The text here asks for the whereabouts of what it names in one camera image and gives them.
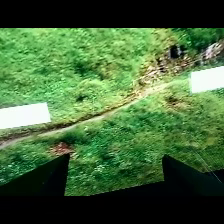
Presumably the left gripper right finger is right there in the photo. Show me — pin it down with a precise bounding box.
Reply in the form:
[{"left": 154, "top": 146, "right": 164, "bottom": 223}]
[{"left": 161, "top": 154, "right": 224, "bottom": 197}]

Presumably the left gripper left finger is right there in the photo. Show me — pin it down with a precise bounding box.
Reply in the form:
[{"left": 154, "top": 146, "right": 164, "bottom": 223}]
[{"left": 0, "top": 153, "right": 71, "bottom": 197}]

